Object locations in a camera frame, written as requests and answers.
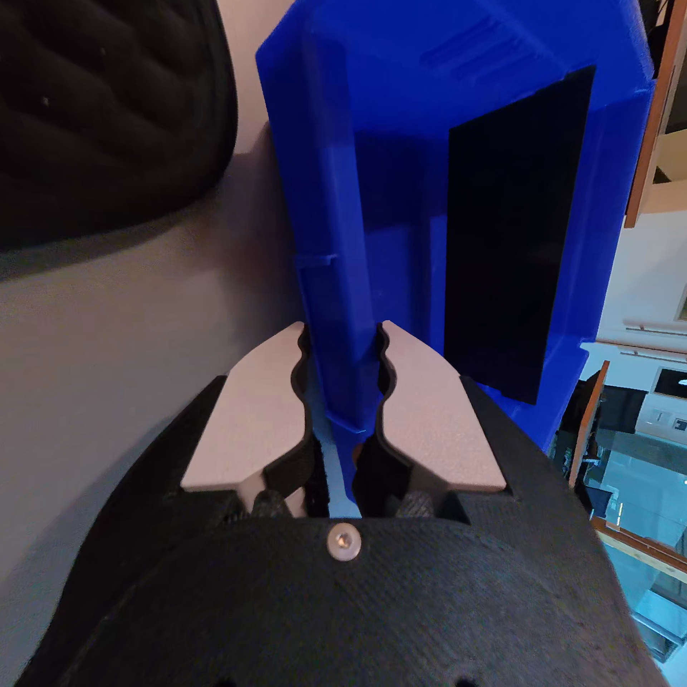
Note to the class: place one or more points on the blue plastic bin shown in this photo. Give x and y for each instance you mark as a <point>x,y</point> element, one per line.
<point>402,80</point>

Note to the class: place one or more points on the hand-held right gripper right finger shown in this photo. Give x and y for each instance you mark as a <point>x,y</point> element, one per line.
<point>440,429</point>

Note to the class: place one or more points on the phone icon door sign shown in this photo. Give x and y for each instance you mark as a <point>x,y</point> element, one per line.
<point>671,384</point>

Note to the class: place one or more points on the brown office desk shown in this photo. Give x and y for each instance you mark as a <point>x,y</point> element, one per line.
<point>647,134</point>
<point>587,424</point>

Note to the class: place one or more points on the black bin divider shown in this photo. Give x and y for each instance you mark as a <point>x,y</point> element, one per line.
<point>515,241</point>

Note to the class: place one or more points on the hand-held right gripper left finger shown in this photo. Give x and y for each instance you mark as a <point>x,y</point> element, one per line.
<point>252,429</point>

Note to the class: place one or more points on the black quilted wrist rest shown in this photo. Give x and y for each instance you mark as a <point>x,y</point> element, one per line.
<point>107,107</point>

